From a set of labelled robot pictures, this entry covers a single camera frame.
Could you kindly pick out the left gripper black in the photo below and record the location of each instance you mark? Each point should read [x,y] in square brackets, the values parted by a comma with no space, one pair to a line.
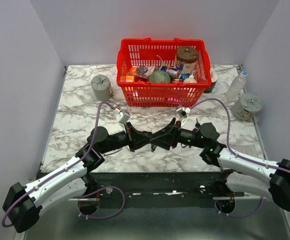
[136,139]

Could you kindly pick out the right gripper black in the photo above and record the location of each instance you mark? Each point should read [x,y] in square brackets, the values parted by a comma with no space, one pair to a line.
[165,142]

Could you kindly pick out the black padlock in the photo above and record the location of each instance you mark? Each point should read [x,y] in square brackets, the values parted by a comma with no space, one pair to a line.
[153,147]

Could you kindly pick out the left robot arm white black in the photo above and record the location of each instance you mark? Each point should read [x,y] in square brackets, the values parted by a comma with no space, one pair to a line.
[25,204]

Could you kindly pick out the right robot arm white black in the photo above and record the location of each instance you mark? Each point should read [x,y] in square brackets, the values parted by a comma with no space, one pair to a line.
[265,178]

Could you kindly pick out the red soda can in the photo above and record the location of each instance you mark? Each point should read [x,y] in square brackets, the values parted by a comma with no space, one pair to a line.
[176,81]

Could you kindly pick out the green melon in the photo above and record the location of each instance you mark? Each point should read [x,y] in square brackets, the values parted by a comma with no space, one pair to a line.
[159,77]

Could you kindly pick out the white pump bottle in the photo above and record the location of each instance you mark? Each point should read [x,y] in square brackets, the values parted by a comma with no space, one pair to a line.
[190,79]

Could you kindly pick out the red blue drink can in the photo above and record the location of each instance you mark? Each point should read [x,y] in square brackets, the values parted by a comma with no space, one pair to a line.
[173,73]

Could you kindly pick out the orange small box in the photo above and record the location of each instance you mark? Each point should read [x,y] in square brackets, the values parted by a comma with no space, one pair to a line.
[129,78]

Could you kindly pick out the grey taped can left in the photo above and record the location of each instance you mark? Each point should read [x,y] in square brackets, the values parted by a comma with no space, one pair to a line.
[101,87]

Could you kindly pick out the grey taped can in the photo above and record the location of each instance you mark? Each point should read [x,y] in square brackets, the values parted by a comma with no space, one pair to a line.
[101,87]
[247,106]

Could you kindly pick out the crumpled snack packet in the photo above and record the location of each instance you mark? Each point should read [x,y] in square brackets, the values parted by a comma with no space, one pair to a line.
[143,71]

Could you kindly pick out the grey taped can right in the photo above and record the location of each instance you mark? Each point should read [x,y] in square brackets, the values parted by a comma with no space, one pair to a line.
[247,106]

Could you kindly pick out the brown lid cylindrical canister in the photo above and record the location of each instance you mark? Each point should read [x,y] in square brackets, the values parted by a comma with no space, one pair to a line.
[186,59]

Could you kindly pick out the clear plastic water bottle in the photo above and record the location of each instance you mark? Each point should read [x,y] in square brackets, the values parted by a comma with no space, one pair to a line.
[236,86]

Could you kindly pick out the blue white booklet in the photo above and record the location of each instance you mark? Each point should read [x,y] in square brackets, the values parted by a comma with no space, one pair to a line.
[247,149]

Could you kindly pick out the red plastic basket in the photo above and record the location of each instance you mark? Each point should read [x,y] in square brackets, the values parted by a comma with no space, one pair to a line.
[145,52]

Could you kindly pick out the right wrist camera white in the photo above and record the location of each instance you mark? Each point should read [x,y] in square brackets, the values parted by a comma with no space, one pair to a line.
[183,113]

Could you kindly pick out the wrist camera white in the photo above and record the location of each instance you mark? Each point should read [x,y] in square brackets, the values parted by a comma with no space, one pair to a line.
[122,116]
[183,113]

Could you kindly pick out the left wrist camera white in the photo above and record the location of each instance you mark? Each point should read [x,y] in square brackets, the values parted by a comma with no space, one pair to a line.
[122,116]

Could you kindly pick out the black mounting rail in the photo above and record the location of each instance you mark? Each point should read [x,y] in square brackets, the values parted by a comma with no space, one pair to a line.
[146,190]

